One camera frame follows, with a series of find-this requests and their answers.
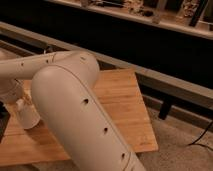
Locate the long wooden bench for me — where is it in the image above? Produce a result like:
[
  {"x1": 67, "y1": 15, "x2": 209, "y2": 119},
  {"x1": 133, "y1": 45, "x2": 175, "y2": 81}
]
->
[{"x1": 0, "y1": 22, "x2": 213, "y2": 119}]

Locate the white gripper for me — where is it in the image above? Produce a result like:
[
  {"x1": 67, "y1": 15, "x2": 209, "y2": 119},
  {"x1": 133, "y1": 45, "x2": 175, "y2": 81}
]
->
[{"x1": 0, "y1": 79, "x2": 24, "y2": 103}]

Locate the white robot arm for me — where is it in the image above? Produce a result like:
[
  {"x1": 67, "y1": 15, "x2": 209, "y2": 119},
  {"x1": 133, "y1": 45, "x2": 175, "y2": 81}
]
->
[{"x1": 0, "y1": 51, "x2": 146, "y2": 171}]

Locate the wooden shelf with clutter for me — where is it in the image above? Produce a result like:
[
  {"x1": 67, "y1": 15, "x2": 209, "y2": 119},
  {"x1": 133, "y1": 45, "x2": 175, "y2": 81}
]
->
[{"x1": 46, "y1": 0, "x2": 213, "y2": 40}]

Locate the black cable on floor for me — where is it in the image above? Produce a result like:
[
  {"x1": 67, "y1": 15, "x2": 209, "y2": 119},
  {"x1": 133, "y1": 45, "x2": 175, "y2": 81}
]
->
[{"x1": 188, "y1": 119, "x2": 213, "y2": 147}]

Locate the white ceramic cup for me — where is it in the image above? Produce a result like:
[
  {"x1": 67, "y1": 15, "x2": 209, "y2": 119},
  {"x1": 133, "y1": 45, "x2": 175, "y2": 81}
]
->
[{"x1": 16, "y1": 99, "x2": 40, "y2": 130}]

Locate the black chair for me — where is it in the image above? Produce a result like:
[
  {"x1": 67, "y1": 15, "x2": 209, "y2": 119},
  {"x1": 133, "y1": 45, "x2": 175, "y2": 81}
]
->
[{"x1": 0, "y1": 102, "x2": 10, "y2": 142}]

